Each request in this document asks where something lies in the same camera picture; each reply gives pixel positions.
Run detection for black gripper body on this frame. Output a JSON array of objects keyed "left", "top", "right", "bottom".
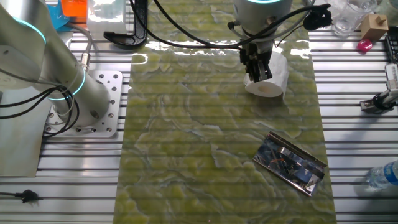
[{"left": 239, "top": 40, "right": 275, "bottom": 66}]

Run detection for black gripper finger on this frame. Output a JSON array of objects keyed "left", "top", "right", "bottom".
[
  {"left": 258, "top": 55, "right": 274, "bottom": 80},
  {"left": 244, "top": 60, "right": 261, "bottom": 83}
]

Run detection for white toilet paper roll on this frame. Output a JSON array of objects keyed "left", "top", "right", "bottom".
[{"left": 243, "top": 51, "right": 290, "bottom": 99}]

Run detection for clear plastic cups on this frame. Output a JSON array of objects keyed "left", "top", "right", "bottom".
[{"left": 323, "top": 0, "right": 379, "bottom": 37}]

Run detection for green marble pattern mat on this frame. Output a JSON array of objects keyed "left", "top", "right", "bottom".
[{"left": 112, "top": 0, "right": 338, "bottom": 224}]

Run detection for grey metal plate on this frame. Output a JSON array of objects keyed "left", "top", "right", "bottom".
[{"left": 252, "top": 131, "right": 328, "bottom": 197}]

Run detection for small pink object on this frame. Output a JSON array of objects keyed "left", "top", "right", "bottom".
[{"left": 356, "top": 39, "right": 373, "bottom": 53}]

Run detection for wooden block toy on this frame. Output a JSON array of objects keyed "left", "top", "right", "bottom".
[{"left": 360, "top": 12, "right": 389, "bottom": 41}]

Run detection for black C-clamp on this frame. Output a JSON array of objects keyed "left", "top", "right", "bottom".
[{"left": 103, "top": 0, "right": 149, "bottom": 47}]

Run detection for black metal clamp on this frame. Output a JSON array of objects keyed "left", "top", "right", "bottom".
[{"left": 359, "top": 89, "right": 398, "bottom": 113}]

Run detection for black keyboard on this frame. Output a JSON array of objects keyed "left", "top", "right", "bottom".
[{"left": 384, "top": 34, "right": 398, "bottom": 65}]

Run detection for translucent plastic box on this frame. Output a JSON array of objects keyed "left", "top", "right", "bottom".
[{"left": 86, "top": 0, "right": 128, "bottom": 40}]

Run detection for clear water bottle blue cap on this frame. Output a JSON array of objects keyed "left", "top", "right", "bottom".
[{"left": 365, "top": 160, "right": 398, "bottom": 190}]

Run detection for black power plug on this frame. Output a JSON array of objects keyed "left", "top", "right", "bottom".
[{"left": 0, "top": 189, "right": 43, "bottom": 205}]

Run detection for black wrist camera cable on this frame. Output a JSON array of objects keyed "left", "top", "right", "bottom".
[{"left": 129, "top": 0, "right": 332, "bottom": 50}]

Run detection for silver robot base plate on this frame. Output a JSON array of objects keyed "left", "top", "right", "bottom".
[{"left": 43, "top": 70, "right": 124, "bottom": 138}]

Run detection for silver cable connector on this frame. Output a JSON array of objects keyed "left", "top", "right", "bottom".
[{"left": 67, "top": 21, "right": 94, "bottom": 72}]

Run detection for orange toy shovel green handle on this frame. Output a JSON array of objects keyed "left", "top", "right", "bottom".
[{"left": 60, "top": 0, "right": 88, "bottom": 18}]

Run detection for black base cable bundle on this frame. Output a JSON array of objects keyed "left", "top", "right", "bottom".
[{"left": 0, "top": 85, "right": 80, "bottom": 138}]

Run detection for blue toy shovel yellow handle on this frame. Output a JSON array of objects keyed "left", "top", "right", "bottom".
[{"left": 46, "top": 0, "right": 71, "bottom": 30}]

